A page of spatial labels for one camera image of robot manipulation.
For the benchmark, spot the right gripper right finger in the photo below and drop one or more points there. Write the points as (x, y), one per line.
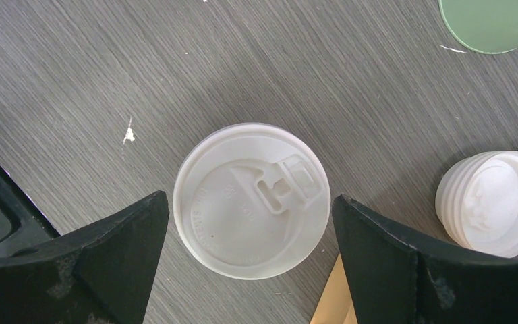
(397, 274)

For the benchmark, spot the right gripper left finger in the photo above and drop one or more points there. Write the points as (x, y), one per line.
(101, 273)

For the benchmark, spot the brown paper bag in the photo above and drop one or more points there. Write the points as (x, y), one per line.
(335, 305)

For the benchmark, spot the stack of white lids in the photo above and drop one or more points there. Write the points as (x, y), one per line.
(477, 203)

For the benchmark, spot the green can straw holder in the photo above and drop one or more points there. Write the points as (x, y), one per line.
(484, 26)

